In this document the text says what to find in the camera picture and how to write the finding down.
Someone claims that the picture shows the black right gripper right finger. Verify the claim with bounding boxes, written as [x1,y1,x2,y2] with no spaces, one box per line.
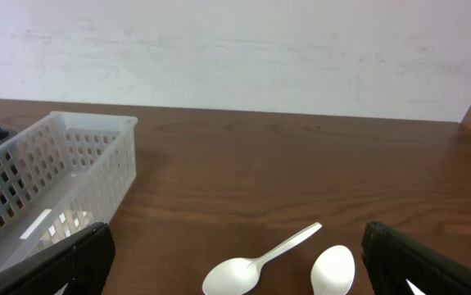
[361,221,471,295]

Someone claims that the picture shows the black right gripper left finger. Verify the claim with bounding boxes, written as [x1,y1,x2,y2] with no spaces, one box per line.
[0,222,115,295]

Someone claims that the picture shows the white plastic spoon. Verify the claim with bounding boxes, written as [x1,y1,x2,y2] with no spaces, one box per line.
[310,245,356,295]
[202,222,323,295]

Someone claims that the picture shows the clear perforated plastic basket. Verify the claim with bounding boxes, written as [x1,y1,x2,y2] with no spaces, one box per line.
[0,111,138,272]

